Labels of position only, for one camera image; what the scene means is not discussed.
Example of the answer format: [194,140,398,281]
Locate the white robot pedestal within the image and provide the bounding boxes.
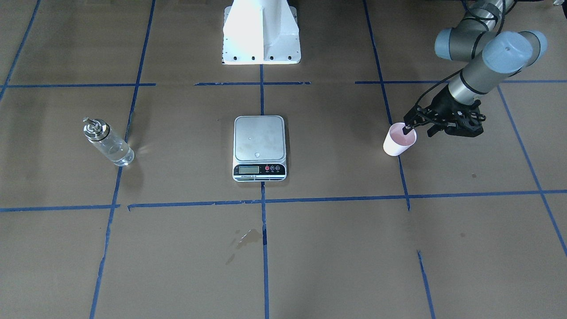
[221,0,302,65]

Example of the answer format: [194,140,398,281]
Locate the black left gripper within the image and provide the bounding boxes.
[403,87,486,137]

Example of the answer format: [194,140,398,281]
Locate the pink cup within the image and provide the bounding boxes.
[383,122,417,157]

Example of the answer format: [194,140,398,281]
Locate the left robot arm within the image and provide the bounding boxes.
[402,0,548,137]

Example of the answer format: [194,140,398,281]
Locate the glass sauce bottle steel cap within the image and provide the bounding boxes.
[83,117,135,166]

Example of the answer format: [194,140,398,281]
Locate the digital kitchen scale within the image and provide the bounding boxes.
[232,115,287,182]

